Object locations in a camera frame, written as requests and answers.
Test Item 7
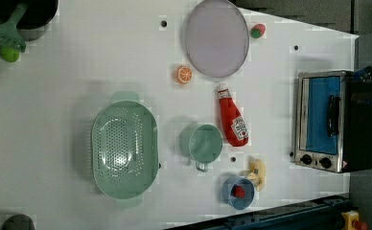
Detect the green mug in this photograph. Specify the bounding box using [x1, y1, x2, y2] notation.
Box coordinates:
[179, 123, 222, 173]

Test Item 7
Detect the green lime toy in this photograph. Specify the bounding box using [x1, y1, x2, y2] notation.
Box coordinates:
[0, 47, 20, 62]

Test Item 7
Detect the small red toy in cup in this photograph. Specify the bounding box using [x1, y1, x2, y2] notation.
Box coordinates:
[232, 186, 245, 198]

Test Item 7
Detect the lilac round plate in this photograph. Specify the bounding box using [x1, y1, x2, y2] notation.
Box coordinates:
[185, 0, 249, 78]

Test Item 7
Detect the black cylinder object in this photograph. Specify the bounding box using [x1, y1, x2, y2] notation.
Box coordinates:
[1, 215, 35, 230]

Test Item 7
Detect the black pot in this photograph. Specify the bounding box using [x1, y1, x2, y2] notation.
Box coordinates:
[0, 0, 58, 41]

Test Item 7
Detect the yellow red emergency button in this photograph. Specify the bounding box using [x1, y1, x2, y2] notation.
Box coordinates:
[341, 211, 368, 230]

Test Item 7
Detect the green spatula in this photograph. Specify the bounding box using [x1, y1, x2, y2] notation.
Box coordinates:
[0, 2, 28, 52]

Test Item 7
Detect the silver black toaster oven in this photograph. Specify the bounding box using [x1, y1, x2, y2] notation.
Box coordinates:
[294, 71, 372, 173]

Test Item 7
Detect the red plush ketchup bottle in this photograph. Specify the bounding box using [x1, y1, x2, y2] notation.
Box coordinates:
[217, 83, 248, 147]

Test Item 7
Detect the red strawberry toy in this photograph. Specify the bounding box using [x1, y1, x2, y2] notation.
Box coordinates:
[250, 23, 266, 38]

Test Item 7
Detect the yellow plush banana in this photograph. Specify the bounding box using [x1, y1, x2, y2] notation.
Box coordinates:
[246, 159, 267, 192]

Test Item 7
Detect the blue cup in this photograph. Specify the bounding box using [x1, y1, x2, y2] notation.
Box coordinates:
[221, 176, 255, 210]

